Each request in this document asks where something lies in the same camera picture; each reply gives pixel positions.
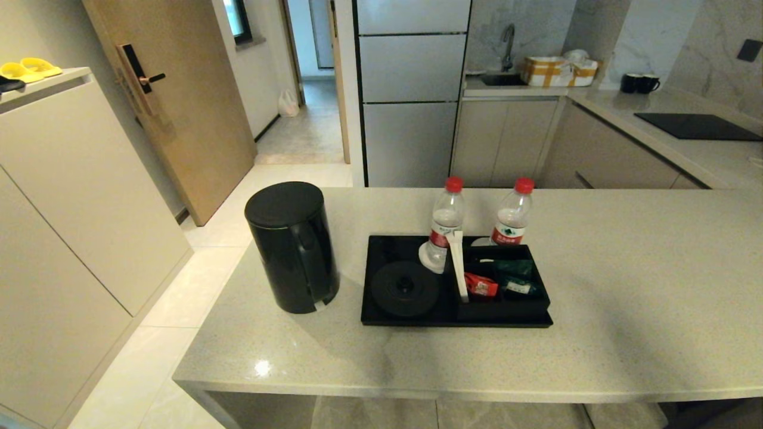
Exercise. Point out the metal kitchen faucet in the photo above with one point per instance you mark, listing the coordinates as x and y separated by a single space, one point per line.
508 46

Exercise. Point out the yellow slipper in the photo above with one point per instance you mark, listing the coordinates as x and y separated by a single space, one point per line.
18 73
39 66

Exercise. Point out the red snack packet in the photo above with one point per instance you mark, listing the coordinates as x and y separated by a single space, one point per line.
481 286

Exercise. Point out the red-capped water bottle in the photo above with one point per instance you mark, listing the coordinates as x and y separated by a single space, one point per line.
444 223
511 220

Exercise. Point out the black item on cabinet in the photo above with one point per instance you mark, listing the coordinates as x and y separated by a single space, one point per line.
9 85

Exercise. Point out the cardboard box with yellow tape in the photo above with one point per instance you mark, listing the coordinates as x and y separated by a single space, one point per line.
557 72

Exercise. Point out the black serving tray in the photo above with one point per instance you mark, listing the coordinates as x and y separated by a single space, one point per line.
411 320

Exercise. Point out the long white sachet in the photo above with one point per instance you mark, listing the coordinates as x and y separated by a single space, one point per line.
459 268

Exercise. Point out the black induction cooktop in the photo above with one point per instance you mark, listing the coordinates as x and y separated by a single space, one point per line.
697 127

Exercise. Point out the wooden door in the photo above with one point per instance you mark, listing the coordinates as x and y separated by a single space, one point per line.
179 119

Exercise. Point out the white plastic bag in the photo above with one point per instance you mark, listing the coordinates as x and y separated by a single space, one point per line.
288 103

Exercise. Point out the round black kettle base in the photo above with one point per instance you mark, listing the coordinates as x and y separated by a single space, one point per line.
405 289

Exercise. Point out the black compartment organizer box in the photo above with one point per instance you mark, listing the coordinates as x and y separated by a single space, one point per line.
506 308

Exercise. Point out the dark kitchen sink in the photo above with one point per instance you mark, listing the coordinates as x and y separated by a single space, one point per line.
503 79

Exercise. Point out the dark window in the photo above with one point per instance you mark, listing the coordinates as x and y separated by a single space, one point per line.
237 22

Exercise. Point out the black electric kettle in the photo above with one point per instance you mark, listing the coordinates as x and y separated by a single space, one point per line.
292 250

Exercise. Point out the beige kitchen base cabinets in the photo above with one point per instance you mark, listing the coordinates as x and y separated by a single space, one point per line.
506 142

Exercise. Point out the white tall cabinet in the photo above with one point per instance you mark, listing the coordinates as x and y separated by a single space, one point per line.
77 208

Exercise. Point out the black mug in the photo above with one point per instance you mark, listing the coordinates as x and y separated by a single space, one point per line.
648 84
628 83

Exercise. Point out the green tea packet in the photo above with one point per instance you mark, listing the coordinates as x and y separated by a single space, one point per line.
516 267
521 289

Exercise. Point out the black wall switch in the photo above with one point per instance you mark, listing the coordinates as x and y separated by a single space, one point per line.
748 51

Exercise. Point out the dark sachet with white label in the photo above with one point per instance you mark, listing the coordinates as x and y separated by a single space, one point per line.
489 260

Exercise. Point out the grey refrigerator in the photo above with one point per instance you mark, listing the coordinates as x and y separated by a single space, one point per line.
411 89

